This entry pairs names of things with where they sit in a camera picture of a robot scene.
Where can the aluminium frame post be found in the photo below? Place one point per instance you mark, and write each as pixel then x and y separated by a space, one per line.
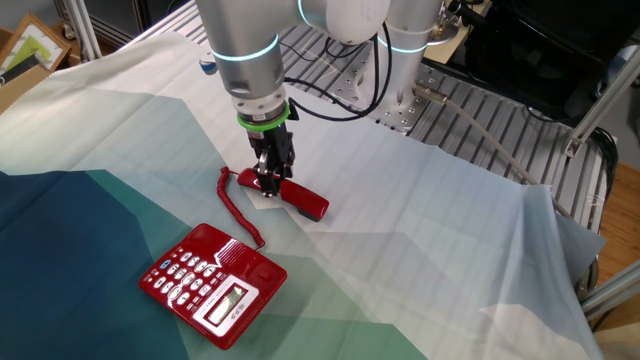
pixel 85 30

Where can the brown cardboard box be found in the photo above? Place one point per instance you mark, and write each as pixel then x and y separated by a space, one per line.
pixel 20 85

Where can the tan wooden board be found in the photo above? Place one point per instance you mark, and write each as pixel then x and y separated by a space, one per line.
pixel 460 52

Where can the green paper sheet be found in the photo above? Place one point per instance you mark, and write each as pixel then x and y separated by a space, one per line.
pixel 32 50

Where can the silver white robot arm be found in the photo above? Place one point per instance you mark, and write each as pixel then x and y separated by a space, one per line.
pixel 250 60

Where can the red telephone handset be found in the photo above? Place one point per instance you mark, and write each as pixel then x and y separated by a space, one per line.
pixel 305 200

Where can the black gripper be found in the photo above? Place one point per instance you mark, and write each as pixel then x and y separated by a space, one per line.
pixel 270 142

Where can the red telephone base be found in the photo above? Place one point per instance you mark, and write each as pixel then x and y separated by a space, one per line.
pixel 220 295

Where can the aluminium frame profile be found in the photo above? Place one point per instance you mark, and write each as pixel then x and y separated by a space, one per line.
pixel 615 290
pixel 602 102

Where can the blue green white tablecloth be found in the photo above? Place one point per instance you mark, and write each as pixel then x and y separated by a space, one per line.
pixel 425 225

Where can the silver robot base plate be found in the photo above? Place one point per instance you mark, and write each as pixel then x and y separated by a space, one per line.
pixel 400 114

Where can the large black device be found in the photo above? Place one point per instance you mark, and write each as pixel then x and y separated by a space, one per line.
pixel 540 50

